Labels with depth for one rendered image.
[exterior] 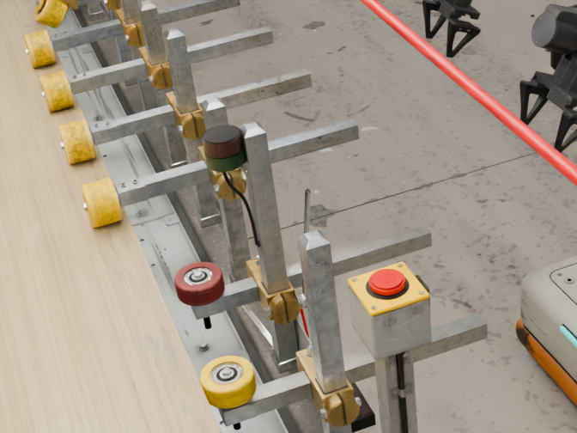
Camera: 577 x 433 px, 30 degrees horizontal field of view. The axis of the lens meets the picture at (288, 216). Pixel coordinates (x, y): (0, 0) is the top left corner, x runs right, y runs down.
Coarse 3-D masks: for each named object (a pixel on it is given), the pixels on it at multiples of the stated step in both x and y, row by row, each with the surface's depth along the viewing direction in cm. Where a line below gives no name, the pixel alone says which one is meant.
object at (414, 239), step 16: (384, 240) 187; (400, 240) 187; (416, 240) 188; (336, 256) 185; (352, 256) 185; (368, 256) 186; (384, 256) 187; (288, 272) 183; (336, 272) 185; (240, 288) 181; (256, 288) 181; (208, 304) 179; (224, 304) 180; (240, 304) 181
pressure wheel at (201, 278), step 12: (192, 264) 180; (204, 264) 180; (180, 276) 178; (192, 276) 177; (204, 276) 178; (216, 276) 176; (180, 288) 175; (192, 288) 175; (204, 288) 174; (216, 288) 176; (180, 300) 177; (192, 300) 175; (204, 300) 175; (204, 324) 183
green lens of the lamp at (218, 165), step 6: (240, 150) 161; (234, 156) 160; (240, 156) 161; (210, 162) 161; (216, 162) 160; (222, 162) 160; (228, 162) 160; (234, 162) 161; (240, 162) 162; (210, 168) 162; (216, 168) 161; (222, 168) 161; (228, 168) 161; (234, 168) 161
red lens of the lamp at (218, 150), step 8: (240, 136) 160; (208, 144) 159; (216, 144) 159; (224, 144) 158; (232, 144) 159; (240, 144) 161; (208, 152) 160; (216, 152) 159; (224, 152) 159; (232, 152) 160
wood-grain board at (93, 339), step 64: (0, 0) 294; (0, 64) 258; (0, 128) 231; (0, 192) 208; (64, 192) 205; (0, 256) 190; (64, 256) 188; (128, 256) 185; (0, 320) 174; (64, 320) 172; (128, 320) 170; (0, 384) 161; (64, 384) 160; (128, 384) 158; (192, 384) 156
